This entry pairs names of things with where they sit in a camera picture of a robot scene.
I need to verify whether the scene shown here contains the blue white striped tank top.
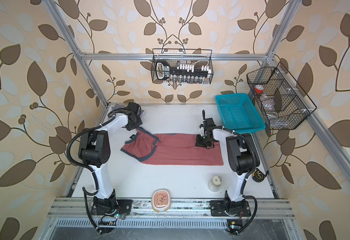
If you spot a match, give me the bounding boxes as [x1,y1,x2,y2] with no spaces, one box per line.
[111,104,145,117]

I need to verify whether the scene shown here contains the maroon red garment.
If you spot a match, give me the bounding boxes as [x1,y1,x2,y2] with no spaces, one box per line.
[121,128,223,166]

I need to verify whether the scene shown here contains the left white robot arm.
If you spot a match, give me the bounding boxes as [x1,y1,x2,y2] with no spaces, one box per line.
[66,103,142,235]

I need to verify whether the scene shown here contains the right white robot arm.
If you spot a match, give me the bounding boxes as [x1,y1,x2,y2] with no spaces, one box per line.
[196,111,260,236]

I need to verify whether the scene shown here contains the teal plastic basket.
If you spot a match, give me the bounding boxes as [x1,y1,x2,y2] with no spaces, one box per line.
[215,93,266,134]

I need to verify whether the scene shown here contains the black yellow tape measure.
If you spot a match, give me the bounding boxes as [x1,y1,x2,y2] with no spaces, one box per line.
[252,168,269,183]

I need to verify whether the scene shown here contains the black socket tool set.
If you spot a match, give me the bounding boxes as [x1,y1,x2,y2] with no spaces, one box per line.
[151,60,213,84]

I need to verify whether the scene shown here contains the pink oval container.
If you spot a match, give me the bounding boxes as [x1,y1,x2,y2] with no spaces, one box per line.
[151,189,171,213]

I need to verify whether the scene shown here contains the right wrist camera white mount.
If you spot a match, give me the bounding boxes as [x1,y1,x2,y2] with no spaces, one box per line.
[199,125,205,137]

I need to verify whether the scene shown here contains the black wire basket back wall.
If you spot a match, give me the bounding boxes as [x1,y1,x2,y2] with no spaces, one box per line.
[151,48,214,86]

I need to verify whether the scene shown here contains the black wire basket wall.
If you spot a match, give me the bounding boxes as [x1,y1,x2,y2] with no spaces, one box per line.
[246,63,317,130]
[151,48,214,86]

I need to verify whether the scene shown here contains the black wire basket right wall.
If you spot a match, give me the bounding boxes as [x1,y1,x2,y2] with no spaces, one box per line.
[246,63,317,130]

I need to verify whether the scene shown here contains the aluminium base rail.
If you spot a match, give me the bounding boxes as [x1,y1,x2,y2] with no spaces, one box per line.
[44,198,296,231]

